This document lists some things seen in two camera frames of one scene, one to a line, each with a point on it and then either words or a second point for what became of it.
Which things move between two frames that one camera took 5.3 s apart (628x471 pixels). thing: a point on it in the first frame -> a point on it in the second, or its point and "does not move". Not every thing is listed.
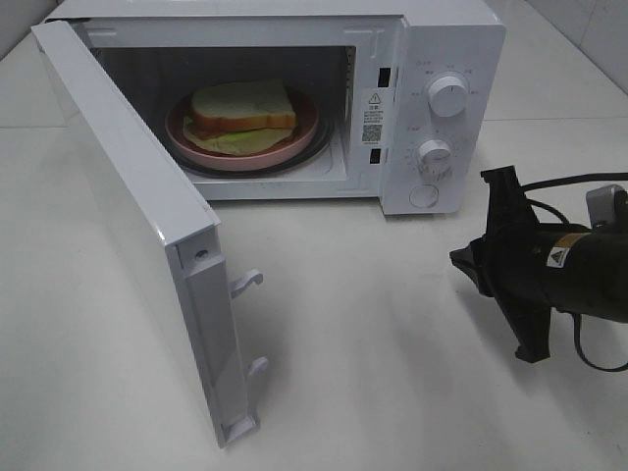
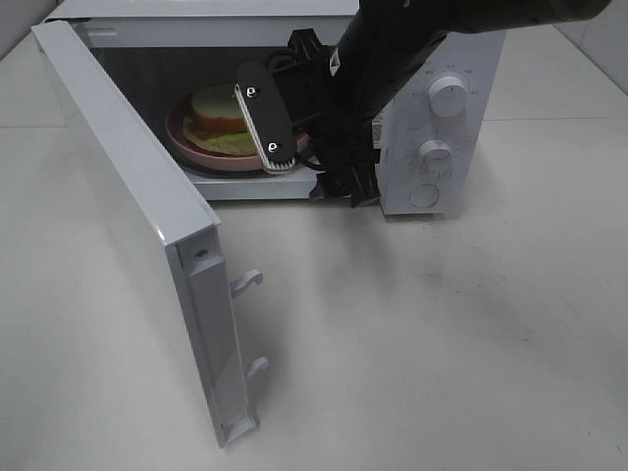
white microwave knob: (447, 95) does not move
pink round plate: (300, 140) does not move
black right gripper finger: (532, 323) -> (358, 183)
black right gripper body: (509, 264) -> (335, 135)
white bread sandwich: (241, 117) does not move
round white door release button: (423, 195) does not move
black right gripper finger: (508, 211) -> (306, 49)
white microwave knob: (434, 156) does not move
